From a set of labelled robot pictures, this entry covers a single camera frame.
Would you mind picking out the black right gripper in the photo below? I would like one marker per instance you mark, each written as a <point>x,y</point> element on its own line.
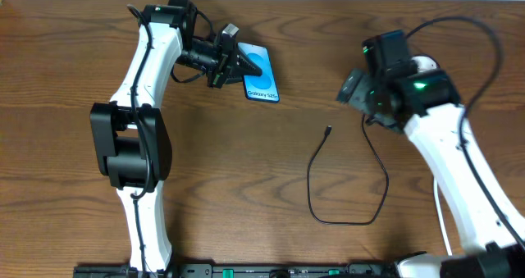
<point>353,92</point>

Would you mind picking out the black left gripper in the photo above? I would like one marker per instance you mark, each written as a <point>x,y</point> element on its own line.
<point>224,65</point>

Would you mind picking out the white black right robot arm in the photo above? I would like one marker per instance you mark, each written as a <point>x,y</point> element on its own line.
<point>414,96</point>

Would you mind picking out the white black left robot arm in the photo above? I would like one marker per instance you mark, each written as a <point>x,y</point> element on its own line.
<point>132,146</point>

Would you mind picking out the white power strip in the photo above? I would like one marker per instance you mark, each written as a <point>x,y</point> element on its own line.
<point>425,63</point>

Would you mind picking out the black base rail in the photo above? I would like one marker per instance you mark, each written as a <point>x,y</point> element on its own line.
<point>203,270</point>

